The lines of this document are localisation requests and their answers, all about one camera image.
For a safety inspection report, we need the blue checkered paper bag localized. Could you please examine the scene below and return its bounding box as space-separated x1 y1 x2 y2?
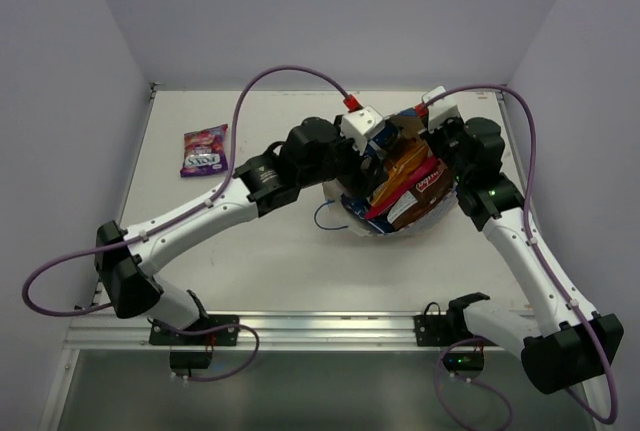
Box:
313 104 456 237

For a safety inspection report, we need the purple Fox's candy bag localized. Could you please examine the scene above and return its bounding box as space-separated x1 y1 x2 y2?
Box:
180 124 228 178

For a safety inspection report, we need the blue Doritos chip bag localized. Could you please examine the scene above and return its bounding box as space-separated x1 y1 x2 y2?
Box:
364 120 400 158

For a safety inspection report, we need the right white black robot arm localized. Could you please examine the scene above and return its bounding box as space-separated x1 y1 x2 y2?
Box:
421 117 624 394

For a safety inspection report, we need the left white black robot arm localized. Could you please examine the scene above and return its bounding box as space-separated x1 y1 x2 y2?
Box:
95 108 384 344

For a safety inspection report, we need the pink snack packet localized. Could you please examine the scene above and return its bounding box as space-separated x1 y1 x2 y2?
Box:
366 156 439 218

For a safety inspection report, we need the orange snack packet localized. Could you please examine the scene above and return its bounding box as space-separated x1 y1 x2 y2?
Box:
369 140 430 206

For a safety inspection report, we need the brown chocolate snack packet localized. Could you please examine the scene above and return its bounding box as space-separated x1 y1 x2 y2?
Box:
386 164 453 231

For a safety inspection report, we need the blue white snack packet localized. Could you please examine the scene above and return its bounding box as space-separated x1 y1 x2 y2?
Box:
340 194 395 234

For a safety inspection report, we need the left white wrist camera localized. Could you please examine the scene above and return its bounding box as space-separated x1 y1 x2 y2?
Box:
339 106 385 155

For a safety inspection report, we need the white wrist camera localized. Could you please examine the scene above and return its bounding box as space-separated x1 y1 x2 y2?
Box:
339 106 385 155
416 86 461 132

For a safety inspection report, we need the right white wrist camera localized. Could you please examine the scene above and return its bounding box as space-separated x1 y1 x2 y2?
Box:
416 86 461 132

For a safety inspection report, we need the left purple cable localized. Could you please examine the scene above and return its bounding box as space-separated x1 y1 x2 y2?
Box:
21 65 362 317

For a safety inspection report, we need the purple cable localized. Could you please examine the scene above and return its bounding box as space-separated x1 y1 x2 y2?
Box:
21 65 362 317
433 82 621 431

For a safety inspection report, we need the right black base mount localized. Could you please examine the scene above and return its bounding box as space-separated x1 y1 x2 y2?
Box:
413 301 485 377

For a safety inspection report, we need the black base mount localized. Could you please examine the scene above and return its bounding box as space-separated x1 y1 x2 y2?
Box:
413 301 485 377
149 314 240 375

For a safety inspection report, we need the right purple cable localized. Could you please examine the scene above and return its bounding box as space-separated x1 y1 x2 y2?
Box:
433 82 621 431

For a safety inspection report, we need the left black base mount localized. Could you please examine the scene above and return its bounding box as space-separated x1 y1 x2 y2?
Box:
149 314 240 375

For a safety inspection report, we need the aluminium mounting rail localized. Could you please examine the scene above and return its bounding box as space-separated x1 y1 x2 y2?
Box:
63 311 417 352

